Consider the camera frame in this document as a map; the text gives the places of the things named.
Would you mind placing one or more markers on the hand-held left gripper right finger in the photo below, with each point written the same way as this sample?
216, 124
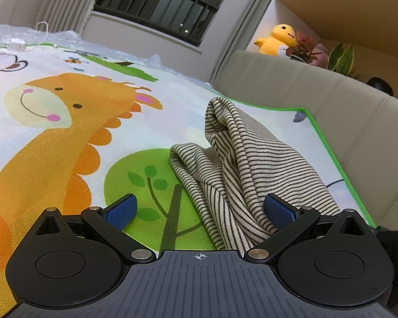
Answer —
280, 212

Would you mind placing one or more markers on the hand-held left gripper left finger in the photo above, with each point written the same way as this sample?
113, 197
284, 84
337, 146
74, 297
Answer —
121, 212

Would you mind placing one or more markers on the striped beige pants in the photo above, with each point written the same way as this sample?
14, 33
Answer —
252, 159

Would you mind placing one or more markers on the cartoon animal play mat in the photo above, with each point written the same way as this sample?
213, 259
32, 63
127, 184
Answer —
69, 132

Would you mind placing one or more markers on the dark round object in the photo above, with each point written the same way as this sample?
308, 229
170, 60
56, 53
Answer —
380, 86

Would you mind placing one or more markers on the red leaf potted plant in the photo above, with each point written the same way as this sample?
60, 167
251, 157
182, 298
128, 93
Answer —
306, 49

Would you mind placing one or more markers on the green snake plant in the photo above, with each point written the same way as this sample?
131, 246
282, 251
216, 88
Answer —
343, 59

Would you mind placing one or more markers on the clear plastic sheet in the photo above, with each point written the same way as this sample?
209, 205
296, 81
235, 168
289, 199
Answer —
96, 48

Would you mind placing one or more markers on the yellow plush toy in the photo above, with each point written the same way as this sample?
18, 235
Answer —
278, 39

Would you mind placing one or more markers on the wooden shelf niche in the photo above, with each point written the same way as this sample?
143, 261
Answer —
368, 23

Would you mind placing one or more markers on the dark window with railing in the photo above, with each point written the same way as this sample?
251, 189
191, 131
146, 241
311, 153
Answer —
159, 3

